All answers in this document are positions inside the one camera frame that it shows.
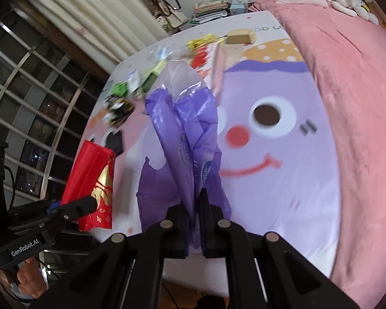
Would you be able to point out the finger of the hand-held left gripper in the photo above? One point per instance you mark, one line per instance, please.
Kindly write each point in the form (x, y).
(35, 207)
(80, 206)

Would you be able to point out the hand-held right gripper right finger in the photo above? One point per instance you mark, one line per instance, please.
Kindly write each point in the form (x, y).
(203, 225)

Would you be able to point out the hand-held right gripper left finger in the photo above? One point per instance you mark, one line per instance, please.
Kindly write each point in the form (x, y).
(182, 228)

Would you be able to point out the red gold packet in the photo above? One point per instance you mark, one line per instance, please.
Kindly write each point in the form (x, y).
(90, 173)

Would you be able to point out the purple plastic bag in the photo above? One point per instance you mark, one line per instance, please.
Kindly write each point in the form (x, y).
(183, 128)

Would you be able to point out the person's left hand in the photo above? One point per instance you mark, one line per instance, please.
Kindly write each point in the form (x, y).
(29, 280)

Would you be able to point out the cartoon printed blanket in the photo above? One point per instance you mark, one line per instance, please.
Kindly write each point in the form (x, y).
(276, 173)

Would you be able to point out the metal window grille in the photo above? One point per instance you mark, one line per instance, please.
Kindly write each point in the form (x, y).
(25, 109)

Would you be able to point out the black packet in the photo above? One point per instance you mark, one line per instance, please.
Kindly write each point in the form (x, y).
(119, 109)

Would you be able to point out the small white wrapper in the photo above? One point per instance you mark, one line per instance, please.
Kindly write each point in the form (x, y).
(133, 82)

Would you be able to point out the light green packet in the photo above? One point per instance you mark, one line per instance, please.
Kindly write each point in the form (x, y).
(154, 74)

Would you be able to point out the long pink packet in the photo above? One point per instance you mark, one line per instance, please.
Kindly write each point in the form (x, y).
(218, 70)

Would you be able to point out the red white packet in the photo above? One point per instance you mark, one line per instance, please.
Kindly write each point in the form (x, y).
(202, 60)

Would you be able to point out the clear plastic wrapper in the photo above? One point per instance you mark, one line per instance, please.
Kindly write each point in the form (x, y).
(160, 52)

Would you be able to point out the yellow wrapper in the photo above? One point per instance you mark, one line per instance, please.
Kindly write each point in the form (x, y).
(201, 41)

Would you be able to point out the cream curtain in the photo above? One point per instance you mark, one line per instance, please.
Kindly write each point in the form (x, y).
(93, 16)

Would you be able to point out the brown cardboard box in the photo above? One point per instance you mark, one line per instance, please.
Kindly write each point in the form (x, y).
(241, 36)

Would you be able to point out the pink fleece blanket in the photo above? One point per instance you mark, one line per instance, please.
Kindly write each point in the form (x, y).
(357, 103)

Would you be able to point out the stack of papers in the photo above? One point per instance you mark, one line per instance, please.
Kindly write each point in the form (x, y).
(209, 13)

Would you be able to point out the beige handbag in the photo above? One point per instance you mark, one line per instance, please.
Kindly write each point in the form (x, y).
(170, 13)

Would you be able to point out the light blue box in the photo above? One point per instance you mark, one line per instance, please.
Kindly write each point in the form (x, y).
(241, 4)

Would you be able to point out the white plush toy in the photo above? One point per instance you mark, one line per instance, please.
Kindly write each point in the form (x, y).
(341, 1)
(363, 3)

